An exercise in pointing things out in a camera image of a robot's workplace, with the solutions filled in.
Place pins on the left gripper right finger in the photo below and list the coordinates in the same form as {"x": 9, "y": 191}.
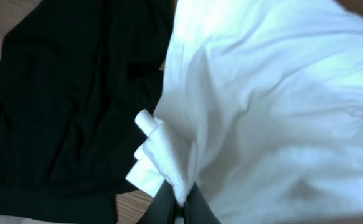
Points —
{"x": 197, "y": 210}

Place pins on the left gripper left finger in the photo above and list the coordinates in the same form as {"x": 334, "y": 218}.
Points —
{"x": 162, "y": 210}

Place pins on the white polo shirt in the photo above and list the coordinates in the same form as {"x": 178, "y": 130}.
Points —
{"x": 262, "y": 108}

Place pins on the black garment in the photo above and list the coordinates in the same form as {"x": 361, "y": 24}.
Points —
{"x": 73, "y": 76}

